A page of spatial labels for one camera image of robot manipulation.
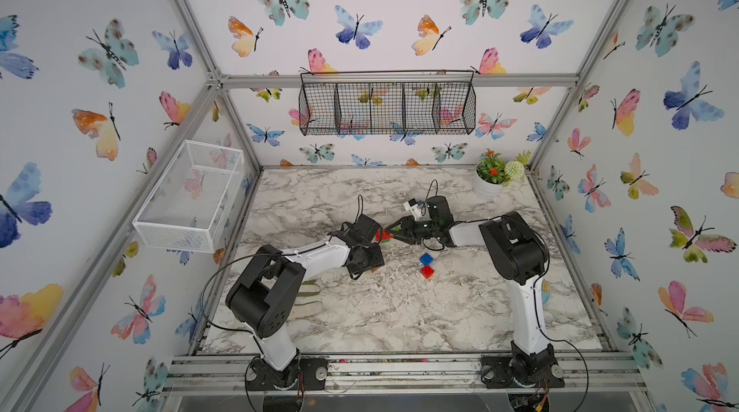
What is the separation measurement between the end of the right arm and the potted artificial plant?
221 mm

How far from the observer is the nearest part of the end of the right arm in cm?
86

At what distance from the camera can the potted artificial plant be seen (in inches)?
39.6

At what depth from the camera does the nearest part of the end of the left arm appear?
0.68m

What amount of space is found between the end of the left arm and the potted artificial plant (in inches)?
18.3

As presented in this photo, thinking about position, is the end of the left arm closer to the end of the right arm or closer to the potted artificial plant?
the end of the right arm
